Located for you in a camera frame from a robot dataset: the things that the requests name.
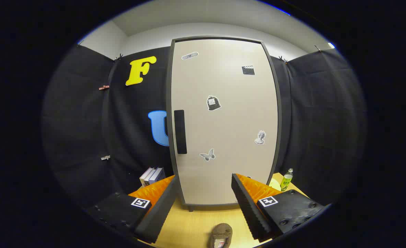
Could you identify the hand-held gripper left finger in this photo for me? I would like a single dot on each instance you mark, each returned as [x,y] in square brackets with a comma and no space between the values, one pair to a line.
[158,215]

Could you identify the ceiling light panel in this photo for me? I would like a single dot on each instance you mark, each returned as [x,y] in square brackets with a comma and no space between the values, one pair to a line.
[331,45]

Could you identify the yellow pineapple plush toy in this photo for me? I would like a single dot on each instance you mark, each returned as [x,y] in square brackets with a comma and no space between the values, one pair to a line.
[274,184]

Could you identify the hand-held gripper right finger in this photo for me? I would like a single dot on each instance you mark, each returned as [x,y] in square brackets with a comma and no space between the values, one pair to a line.
[249,210]

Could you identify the brown fuzzy shoe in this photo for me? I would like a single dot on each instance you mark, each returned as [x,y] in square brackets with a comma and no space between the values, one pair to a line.
[222,231]

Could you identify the green drink bottle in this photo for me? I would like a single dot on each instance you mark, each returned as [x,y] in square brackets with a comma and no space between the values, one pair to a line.
[286,182]

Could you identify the grey shoe cabinet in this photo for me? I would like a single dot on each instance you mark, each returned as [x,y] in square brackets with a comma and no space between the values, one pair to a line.
[279,113]

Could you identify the black backdrop cloth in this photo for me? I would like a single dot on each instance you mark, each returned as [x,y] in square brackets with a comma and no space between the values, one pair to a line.
[86,131]

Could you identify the silver clothes peg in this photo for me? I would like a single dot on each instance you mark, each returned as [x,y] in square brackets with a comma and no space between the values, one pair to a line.
[105,157]

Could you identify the white book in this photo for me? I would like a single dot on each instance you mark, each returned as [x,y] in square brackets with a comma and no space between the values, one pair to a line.
[144,177]
[150,176]

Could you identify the red clothes peg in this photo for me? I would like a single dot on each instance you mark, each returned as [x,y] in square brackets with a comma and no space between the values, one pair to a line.
[104,87]

